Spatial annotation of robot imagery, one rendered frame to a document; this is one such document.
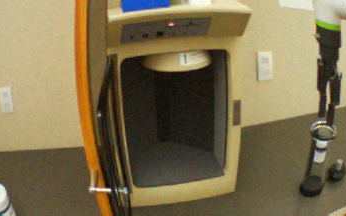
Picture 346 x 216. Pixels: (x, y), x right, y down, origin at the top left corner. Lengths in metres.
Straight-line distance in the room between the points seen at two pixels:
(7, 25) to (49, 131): 0.50
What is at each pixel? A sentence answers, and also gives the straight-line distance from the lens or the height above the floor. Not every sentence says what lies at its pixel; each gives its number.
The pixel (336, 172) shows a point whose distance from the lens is 1.30.
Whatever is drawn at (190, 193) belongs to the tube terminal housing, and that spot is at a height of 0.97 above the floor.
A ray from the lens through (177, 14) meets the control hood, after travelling 0.89.
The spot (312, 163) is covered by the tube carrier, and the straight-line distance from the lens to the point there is 1.16.
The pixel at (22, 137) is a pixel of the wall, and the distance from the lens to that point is 1.60.
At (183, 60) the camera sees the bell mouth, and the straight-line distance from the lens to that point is 1.06.
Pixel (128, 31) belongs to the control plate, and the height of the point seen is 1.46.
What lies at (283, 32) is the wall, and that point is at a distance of 1.61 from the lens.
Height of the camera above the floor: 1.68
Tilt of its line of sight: 25 degrees down
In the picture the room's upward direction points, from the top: 3 degrees counter-clockwise
